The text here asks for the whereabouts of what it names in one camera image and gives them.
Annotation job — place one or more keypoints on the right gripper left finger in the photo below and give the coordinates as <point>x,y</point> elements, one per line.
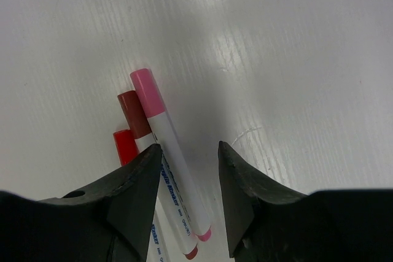
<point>109,219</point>

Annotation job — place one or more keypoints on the maroon capped pen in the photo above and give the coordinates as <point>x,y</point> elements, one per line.
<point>167,193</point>

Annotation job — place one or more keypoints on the pink capped pen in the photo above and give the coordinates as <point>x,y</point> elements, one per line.
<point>161,125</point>

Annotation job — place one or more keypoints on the red capped pen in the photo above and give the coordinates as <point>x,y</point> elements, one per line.
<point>127,151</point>

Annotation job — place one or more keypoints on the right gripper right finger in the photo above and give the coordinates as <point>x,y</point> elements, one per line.
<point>267,221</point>

